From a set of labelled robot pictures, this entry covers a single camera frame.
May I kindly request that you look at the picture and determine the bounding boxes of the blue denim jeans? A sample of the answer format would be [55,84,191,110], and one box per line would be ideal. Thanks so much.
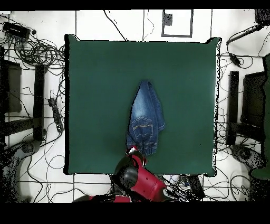
[126,79,166,157]

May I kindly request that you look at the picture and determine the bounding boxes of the dark flat panel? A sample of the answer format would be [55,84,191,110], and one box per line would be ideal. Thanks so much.
[240,71,267,128]
[0,60,22,114]

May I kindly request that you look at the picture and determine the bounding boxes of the dark green table cloth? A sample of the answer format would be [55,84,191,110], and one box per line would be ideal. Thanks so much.
[64,33,222,177]

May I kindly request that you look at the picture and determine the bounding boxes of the black power strip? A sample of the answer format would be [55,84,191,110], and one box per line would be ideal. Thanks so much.
[187,174,206,201]
[47,97,64,133]

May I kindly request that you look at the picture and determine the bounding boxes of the black stand leg bar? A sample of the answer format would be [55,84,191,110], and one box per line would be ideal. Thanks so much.
[227,70,240,146]
[33,64,46,142]

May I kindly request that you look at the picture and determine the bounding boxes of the small grey square patch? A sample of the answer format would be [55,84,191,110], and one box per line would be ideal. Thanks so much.
[163,13,173,26]

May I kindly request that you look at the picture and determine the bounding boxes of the black round stand base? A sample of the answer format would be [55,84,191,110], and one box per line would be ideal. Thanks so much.
[20,139,41,154]
[230,144,265,169]

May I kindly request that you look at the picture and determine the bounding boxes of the black power brick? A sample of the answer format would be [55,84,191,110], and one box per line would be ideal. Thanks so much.
[228,52,243,68]

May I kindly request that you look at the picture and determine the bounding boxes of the black rod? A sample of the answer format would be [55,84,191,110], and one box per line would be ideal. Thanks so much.
[226,24,263,45]

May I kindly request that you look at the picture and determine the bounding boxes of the black corner box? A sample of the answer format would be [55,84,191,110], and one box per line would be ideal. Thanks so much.
[254,8,270,26]

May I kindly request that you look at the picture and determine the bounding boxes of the long black floor cable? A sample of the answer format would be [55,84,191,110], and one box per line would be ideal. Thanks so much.
[102,10,129,41]

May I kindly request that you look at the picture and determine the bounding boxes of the grey square floor frame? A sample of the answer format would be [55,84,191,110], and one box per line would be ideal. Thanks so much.
[161,9,194,38]

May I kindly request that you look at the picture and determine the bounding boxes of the tangle of black cables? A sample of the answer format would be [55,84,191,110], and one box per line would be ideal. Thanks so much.
[14,36,66,69]

